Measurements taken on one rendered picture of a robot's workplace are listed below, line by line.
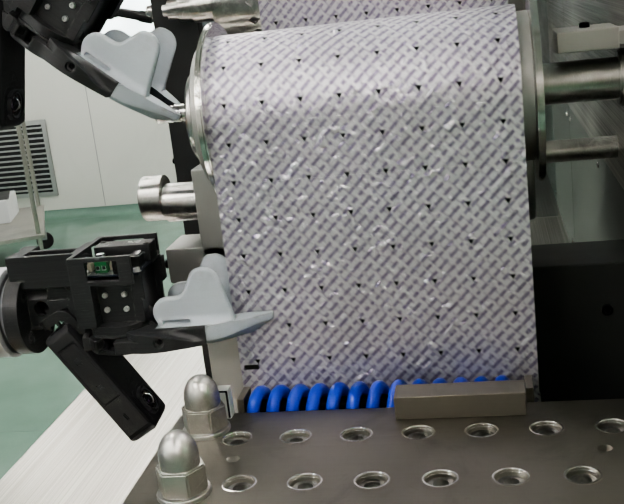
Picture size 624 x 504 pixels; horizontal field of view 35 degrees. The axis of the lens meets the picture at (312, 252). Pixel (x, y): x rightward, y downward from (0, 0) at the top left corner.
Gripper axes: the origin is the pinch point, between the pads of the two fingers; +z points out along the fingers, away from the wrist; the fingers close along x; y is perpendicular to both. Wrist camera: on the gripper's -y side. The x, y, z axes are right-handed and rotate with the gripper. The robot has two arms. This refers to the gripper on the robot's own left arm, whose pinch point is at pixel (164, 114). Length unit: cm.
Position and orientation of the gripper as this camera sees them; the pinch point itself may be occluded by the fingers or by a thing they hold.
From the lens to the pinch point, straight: 82.3
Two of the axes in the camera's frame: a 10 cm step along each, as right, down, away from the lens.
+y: 5.5, -7.8, -3.1
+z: 8.2, 5.7, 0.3
